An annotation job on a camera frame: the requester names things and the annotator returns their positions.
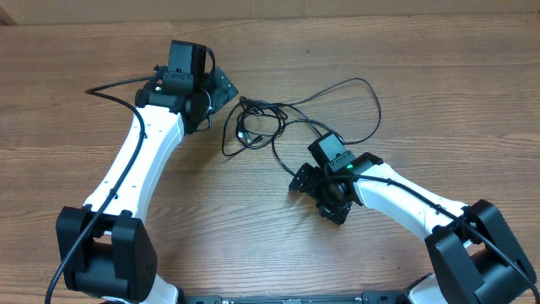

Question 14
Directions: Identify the black cable silver plug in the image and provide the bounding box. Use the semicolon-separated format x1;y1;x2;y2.
269;77;383;177

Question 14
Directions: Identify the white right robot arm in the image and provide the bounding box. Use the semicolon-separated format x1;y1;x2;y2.
289;133;539;304

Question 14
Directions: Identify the black cable bundle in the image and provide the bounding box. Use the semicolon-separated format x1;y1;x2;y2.
220;95;296;158

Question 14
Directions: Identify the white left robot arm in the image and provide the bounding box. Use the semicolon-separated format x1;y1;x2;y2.
45;41;238;303

